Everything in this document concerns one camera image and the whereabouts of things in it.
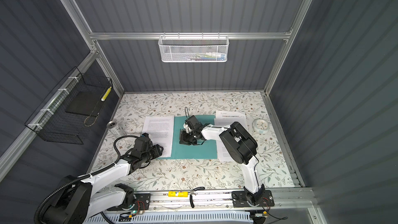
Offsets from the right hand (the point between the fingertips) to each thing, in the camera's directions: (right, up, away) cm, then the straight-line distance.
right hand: (180, 143), depth 93 cm
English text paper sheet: (-14, +7, +6) cm, 17 cm away
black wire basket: (-51, +18, -21) cm, 58 cm away
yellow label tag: (+1, -20, -18) cm, 27 cm away
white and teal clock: (+51, +10, +6) cm, 52 cm away
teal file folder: (+16, -3, -3) cm, 16 cm away
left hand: (-11, -3, -3) cm, 12 cm away
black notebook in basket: (-43, +24, -19) cm, 53 cm away
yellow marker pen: (-38, +29, -11) cm, 49 cm away
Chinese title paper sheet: (+30, +15, +12) cm, 35 cm away
